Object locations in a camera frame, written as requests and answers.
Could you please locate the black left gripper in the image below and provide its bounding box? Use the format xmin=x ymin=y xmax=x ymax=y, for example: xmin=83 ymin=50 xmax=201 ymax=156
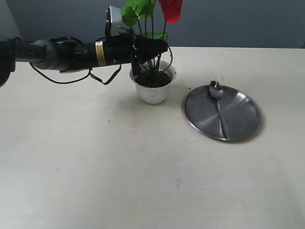
xmin=82 ymin=33 xmax=167 ymax=75

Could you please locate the artificial red anthurium plant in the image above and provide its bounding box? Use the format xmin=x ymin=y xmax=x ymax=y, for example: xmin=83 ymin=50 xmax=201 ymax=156
xmin=122 ymin=0 xmax=183 ymax=72

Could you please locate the stainless steel spork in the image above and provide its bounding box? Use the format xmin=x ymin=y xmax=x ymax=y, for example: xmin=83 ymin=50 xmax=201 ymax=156
xmin=209 ymin=77 xmax=229 ymax=139

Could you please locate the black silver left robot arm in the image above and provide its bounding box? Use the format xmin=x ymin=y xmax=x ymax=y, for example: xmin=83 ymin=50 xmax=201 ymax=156
xmin=0 ymin=33 xmax=168 ymax=85

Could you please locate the dark brown potting soil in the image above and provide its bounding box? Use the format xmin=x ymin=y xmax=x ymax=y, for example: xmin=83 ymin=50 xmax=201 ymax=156
xmin=135 ymin=71 xmax=172 ymax=88

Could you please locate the white plastic flower pot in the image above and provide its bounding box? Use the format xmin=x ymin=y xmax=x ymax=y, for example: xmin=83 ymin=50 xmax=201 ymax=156
xmin=129 ymin=60 xmax=177 ymax=104

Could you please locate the round stainless steel plate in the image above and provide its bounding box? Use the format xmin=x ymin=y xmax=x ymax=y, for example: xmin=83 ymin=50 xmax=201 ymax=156
xmin=181 ymin=85 xmax=261 ymax=141

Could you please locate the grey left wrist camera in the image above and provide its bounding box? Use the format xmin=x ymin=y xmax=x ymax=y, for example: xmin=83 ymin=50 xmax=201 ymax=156
xmin=105 ymin=6 xmax=129 ymax=39

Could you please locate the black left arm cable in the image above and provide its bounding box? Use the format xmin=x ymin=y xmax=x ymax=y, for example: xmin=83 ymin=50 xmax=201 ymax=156
xmin=30 ymin=35 xmax=122 ymax=85

